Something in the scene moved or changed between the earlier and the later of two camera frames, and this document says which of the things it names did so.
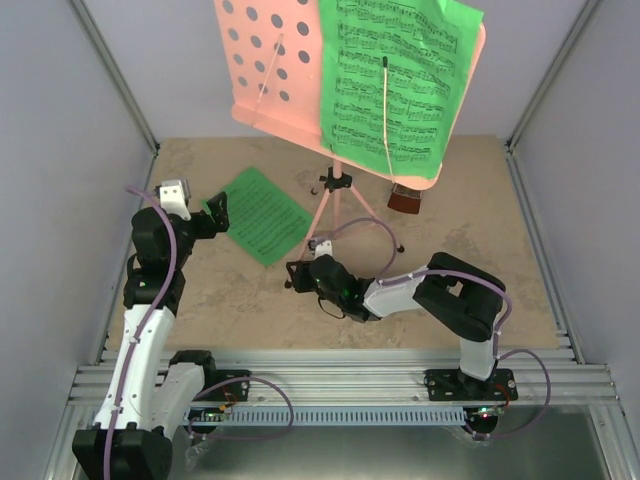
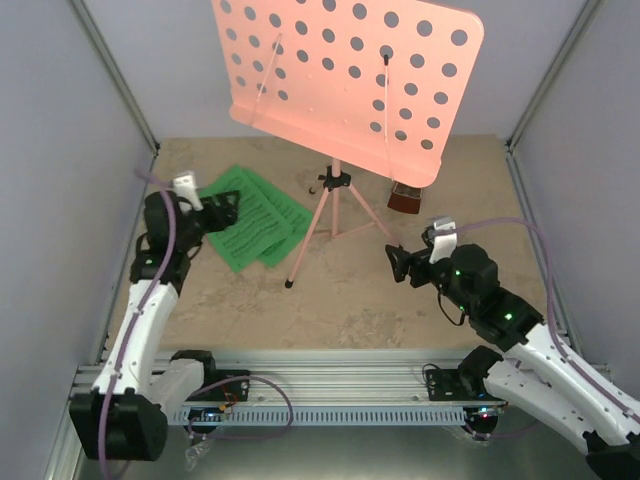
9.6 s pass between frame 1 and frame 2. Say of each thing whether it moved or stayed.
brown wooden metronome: stayed
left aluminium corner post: stayed
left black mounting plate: stayed
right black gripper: moved
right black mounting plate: stayed
